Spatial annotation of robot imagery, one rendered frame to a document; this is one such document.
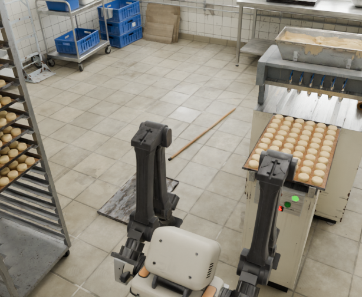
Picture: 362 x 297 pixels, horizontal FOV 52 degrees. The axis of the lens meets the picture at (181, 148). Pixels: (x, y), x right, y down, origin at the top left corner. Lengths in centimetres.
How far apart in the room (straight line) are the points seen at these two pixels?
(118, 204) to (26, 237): 72
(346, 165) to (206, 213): 107
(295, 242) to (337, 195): 73
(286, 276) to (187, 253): 127
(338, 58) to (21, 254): 229
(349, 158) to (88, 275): 184
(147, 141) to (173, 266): 40
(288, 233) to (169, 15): 483
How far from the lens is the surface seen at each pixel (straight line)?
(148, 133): 124
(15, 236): 282
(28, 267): 260
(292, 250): 220
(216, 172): 330
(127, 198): 306
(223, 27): 614
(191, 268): 118
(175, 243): 119
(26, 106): 201
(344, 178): 268
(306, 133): 219
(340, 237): 295
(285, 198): 192
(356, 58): 234
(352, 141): 252
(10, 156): 208
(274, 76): 249
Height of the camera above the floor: 205
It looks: 35 degrees down
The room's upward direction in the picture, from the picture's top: 1 degrees counter-clockwise
